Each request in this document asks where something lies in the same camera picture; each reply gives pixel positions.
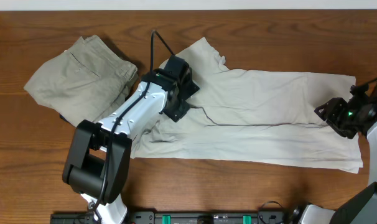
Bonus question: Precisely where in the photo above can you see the white t-shirt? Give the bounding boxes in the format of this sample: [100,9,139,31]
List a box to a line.
[132,39,363,173]

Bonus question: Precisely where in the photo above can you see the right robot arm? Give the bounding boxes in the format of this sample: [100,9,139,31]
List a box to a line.
[287,78,377,223]

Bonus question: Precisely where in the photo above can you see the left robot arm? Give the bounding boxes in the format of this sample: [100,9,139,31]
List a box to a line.
[59,55,199,223]

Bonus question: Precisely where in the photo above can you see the folded khaki shorts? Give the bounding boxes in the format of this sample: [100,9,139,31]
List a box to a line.
[24,35,138,126]

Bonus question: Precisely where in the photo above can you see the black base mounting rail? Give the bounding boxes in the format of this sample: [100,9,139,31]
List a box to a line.
[50,210,289,224]

